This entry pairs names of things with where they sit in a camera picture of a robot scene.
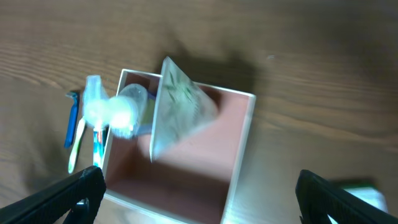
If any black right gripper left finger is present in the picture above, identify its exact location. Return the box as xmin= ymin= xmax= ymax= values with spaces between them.
xmin=1 ymin=166 xmax=106 ymax=224

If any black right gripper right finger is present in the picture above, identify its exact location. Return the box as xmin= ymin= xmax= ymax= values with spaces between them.
xmin=295 ymin=169 xmax=397 ymax=224

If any green white toothbrush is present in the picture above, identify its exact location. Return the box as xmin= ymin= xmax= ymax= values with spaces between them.
xmin=68 ymin=118 xmax=86 ymax=174

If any green white soap box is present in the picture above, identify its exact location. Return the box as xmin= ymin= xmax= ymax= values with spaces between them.
xmin=331 ymin=178 xmax=389 ymax=213

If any blue disposable razor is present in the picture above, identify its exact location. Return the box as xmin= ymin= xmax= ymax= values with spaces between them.
xmin=64 ymin=90 xmax=80 ymax=149

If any clear spray bottle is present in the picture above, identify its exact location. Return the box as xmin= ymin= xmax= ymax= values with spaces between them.
xmin=83 ymin=75 xmax=155 ymax=139

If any white cosmetic tube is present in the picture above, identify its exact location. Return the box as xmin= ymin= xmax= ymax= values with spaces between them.
xmin=149 ymin=57 xmax=218 ymax=161

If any teal white toothpaste tube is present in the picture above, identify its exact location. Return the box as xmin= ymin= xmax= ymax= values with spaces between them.
xmin=93 ymin=129 xmax=104 ymax=168

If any white box with pink interior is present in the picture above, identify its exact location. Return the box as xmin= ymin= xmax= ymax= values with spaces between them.
xmin=103 ymin=84 xmax=256 ymax=223

